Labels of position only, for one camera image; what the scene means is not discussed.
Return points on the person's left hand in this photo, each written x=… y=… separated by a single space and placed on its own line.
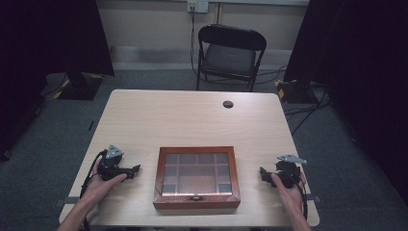
x=101 y=187

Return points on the wooden box with glass lid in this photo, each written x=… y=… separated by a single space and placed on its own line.
x=196 y=174

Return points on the dark curtain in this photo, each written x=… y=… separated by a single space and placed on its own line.
x=359 y=64
x=48 y=48

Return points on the black folding chair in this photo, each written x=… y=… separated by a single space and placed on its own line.
x=229 y=59

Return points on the black stand base striped tape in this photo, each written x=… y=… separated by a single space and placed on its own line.
x=295 y=91

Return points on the white wall socket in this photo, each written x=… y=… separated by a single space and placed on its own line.
x=198 y=5

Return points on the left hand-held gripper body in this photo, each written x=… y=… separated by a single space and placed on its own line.
x=110 y=160

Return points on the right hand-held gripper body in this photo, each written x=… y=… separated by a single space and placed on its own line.
x=288 y=173

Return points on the person's right hand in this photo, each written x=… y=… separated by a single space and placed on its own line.
x=288 y=197

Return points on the small black floor strip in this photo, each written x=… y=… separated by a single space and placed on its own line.
x=91 y=125

